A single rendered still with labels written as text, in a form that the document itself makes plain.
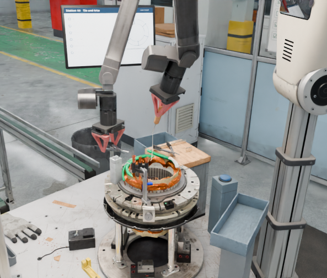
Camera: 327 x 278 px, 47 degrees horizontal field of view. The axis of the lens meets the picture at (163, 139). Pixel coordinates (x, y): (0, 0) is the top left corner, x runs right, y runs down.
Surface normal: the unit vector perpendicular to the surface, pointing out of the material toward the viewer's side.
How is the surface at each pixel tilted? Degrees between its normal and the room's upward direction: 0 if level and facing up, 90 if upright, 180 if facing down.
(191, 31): 114
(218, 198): 90
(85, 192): 0
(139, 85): 90
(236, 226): 0
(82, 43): 83
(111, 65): 72
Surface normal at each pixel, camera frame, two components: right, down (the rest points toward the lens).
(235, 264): -0.47, 0.35
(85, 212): 0.03, -0.91
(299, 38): -0.99, 0.04
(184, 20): 0.05, 0.86
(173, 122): 0.71, 0.30
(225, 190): 0.43, 0.37
